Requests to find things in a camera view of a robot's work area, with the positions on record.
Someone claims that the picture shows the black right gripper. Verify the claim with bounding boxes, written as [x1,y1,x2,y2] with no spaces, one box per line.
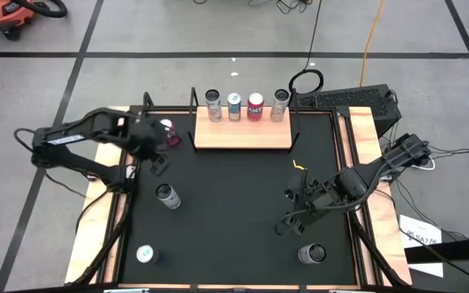
[285,168,344,237]

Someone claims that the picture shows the black vacuum hose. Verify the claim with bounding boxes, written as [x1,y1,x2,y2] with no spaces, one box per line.
[14,0,68,20]

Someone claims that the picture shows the white paper sheet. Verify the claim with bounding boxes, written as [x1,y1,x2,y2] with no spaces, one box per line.
[398,214,445,279]

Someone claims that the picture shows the black aluminium table frame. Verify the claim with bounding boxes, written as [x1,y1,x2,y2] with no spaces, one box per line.
[65,91,413,293]

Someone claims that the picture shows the tangled black floor cables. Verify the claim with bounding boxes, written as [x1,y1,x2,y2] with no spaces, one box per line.
[191,0,315,14]

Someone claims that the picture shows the blue silver energy drink can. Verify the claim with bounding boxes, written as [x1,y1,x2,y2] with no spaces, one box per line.
[135,244,163,265]
[226,92,243,122]

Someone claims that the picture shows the yellow cable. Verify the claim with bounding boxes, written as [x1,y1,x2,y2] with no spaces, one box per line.
[358,0,386,87]

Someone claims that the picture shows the orange shop vacuum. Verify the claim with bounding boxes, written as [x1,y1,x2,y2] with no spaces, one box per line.
[0,0,36,41]

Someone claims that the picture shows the black metal bar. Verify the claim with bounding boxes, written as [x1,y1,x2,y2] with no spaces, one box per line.
[404,234,469,265]

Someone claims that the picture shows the black metal shelf frame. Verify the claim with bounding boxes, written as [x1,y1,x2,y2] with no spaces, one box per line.
[188,86,301,154]

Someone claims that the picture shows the black table mat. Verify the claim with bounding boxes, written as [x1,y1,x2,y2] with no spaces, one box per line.
[120,112,357,286]

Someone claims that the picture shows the thin black cable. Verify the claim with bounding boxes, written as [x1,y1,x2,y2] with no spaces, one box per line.
[380,178,469,290]
[37,174,112,236]

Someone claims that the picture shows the silver metal bracket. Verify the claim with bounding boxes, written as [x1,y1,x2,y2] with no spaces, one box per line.
[103,287,151,293]

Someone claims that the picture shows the red soda can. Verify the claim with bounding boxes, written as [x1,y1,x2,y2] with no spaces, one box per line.
[159,117,182,147]
[246,92,265,122]

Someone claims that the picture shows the wooden shelf board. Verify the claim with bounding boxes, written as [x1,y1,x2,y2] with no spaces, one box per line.
[195,105,293,150]

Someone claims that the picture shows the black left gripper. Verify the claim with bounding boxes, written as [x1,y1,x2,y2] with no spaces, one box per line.
[126,117,170,177]

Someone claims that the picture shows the black floor cable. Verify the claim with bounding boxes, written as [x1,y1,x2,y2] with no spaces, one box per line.
[304,0,324,69]

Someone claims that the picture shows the coiled black cable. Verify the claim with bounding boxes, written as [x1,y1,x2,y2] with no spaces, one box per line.
[288,68,325,95]

